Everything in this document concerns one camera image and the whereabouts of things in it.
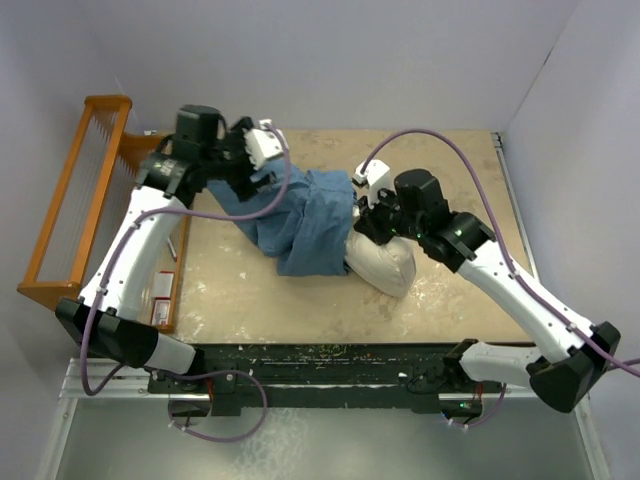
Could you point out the white pillow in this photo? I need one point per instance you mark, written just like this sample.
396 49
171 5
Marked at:
390 268

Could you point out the orange wooden tiered rack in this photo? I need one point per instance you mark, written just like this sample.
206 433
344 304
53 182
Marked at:
89 202

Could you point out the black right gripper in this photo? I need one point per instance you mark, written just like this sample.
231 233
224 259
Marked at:
369 220

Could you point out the red white small box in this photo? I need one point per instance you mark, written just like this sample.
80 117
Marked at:
161 294

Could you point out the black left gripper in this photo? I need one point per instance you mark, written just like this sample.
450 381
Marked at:
244 187

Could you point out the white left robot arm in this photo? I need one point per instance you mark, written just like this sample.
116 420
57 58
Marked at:
103 320

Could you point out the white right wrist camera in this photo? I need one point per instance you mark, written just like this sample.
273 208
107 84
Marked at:
374 175

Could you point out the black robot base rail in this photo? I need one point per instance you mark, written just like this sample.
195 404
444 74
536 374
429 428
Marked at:
408 376

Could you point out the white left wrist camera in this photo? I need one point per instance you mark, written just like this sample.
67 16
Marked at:
264 143

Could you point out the magenta capped marker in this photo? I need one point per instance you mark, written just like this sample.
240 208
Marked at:
172 250

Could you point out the blue pillowcase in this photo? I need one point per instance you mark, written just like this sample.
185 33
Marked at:
307 231

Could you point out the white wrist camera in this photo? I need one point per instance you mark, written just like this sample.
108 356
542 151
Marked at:
374 175
264 143

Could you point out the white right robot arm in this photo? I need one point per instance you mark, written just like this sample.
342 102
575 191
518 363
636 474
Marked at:
566 357

